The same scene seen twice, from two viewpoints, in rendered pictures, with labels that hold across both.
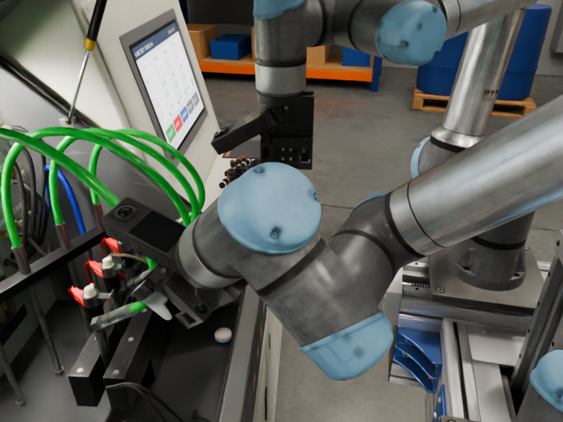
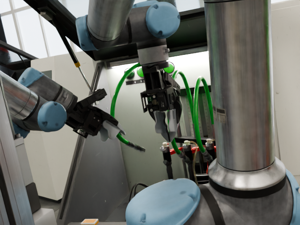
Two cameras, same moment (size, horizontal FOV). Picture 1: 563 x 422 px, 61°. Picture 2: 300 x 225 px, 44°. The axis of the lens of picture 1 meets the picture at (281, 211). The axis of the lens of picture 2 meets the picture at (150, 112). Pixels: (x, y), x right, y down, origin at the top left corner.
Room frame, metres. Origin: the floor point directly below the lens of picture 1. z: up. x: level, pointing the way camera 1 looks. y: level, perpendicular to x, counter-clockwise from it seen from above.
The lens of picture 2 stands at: (0.96, -0.93, 1.49)
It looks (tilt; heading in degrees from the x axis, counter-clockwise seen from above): 10 degrees down; 107
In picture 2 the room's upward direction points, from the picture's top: 10 degrees counter-clockwise
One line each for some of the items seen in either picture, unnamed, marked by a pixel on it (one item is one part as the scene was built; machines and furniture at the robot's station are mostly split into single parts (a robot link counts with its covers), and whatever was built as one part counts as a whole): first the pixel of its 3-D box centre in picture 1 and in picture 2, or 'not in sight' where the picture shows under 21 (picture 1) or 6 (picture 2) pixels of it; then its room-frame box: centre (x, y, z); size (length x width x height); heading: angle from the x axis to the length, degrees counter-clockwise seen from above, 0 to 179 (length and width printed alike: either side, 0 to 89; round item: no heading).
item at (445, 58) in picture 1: (477, 55); not in sight; (5.21, -2.09, 0.51); 1.20 x 0.85 x 1.02; 75
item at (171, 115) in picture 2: not in sight; (171, 126); (0.73, 0.00, 1.27); 0.06 x 0.03 x 0.09; 87
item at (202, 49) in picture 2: not in sight; (170, 55); (0.63, 0.58, 1.43); 0.54 x 0.03 x 0.02; 176
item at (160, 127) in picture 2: not in sight; (160, 127); (0.70, 0.00, 1.27); 0.06 x 0.03 x 0.09; 87
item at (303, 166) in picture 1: (286, 129); (158, 87); (0.71, -0.01, 1.38); 0.09 x 0.08 x 0.12; 87
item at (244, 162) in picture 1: (240, 170); not in sight; (1.34, 0.13, 1.01); 0.23 x 0.11 x 0.06; 176
